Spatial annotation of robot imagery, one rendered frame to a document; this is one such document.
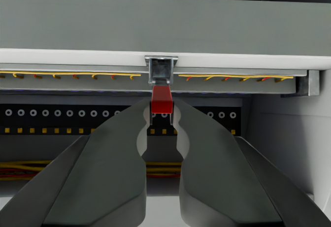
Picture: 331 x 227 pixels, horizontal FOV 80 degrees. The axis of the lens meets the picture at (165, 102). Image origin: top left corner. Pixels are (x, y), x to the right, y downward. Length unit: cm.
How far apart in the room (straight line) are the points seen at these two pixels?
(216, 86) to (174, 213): 15
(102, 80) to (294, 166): 27
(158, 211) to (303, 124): 21
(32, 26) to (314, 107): 29
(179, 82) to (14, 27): 15
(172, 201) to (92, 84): 16
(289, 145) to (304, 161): 3
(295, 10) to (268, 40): 3
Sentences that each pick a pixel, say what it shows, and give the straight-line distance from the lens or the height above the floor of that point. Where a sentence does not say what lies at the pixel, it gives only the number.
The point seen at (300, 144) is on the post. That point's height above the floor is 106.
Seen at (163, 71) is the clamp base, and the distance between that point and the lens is 20.
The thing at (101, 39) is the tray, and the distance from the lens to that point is 17.
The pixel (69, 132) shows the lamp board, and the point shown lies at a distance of 38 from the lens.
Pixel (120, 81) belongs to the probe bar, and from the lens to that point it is 23.
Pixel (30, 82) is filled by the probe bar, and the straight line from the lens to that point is 27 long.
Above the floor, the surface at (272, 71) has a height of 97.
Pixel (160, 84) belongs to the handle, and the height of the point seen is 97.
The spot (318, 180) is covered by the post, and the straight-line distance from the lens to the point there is 30.
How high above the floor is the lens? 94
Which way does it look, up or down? 19 degrees up
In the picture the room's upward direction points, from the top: 178 degrees counter-clockwise
